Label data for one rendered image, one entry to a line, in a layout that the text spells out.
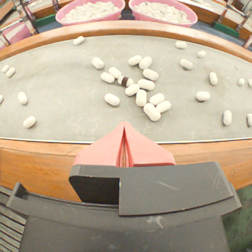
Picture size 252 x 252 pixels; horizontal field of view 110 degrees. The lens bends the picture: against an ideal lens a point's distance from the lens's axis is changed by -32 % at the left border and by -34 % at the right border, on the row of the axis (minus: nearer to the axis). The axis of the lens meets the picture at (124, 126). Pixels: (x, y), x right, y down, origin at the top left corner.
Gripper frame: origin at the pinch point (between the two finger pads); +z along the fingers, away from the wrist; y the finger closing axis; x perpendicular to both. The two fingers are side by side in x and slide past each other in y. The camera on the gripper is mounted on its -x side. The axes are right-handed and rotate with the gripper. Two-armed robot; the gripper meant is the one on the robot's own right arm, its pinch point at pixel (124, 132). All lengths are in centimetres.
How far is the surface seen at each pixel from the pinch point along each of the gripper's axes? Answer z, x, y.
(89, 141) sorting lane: 8.1, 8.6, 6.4
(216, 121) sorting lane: 11.2, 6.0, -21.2
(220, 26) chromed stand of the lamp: 56, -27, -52
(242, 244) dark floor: -42, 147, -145
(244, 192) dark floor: 18, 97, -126
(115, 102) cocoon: 12.5, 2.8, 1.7
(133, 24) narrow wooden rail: 31.2, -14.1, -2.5
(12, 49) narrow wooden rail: 30, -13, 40
